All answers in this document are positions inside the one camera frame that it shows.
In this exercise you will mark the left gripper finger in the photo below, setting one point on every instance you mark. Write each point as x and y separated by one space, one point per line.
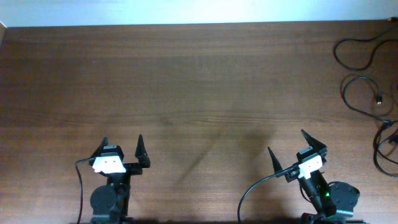
98 151
141 153

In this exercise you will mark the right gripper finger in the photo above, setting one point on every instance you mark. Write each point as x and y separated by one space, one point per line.
275 162
318 146

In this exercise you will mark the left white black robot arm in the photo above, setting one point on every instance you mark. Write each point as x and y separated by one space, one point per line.
110 201

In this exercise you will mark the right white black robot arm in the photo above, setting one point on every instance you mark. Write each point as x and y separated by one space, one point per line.
334 202

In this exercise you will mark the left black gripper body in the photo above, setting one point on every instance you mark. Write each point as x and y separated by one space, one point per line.
131 168

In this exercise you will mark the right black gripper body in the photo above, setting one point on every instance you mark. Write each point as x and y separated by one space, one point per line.
292 173

